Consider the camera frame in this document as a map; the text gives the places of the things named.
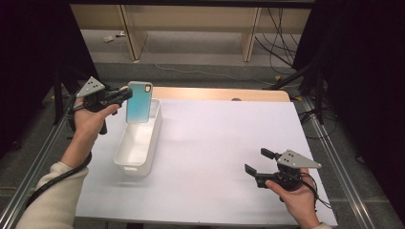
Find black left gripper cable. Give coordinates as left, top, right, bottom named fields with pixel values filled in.
left=25, top=94, right=94, bottom=210

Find black floor cables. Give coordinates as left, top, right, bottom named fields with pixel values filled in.
left=299, top=106, right=338, bottom=141

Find light wooden desk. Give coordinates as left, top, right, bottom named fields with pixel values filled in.
left=70, top=4, right=312, bottom=63

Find person's right hand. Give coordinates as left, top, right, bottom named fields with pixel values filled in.
left=265, top=168, right=321, bottom=229

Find metal floor rail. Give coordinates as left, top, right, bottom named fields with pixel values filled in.
left=300, top=95, right=377, bottom=229
left=0, top=94, right=80, bottom=229

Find black hanging cable bundle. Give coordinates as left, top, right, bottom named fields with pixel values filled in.
left=254, top=8, right=301, bottom=76

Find black curtain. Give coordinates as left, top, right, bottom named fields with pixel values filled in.
left=291, top=0, right=405, bottom=223
left=0, top=0, right=100, bottom=160

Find white plastic storage bin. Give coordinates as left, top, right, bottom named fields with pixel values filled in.
left=113, top=98, right=163, bottom=177

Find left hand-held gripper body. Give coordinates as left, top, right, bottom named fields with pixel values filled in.
left=75, top=75, right=119, bottom=135

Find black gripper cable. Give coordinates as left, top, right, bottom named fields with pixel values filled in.
left=25, top=94, right=94, bottom=210
left=297, top=173, right=333, bottom=212

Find iridescent phone case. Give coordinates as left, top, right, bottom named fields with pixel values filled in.
left=125, top=80, right=154, bottom=124

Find white table cover board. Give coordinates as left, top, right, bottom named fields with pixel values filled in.
left=75, top=98, right=338, bottom=227

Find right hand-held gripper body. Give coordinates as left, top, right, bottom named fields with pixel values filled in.
left=254, top=149, right=323, bottom=193

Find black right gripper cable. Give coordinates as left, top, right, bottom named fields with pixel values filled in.
left=297, top=173, right=333, bottom=212

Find beige floor cable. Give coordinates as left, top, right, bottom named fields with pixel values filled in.
left=0, top=185, right=44, bottom=196

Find person's left hand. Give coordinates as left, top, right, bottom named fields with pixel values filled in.
left=72, top=98, right=121, bottom=143

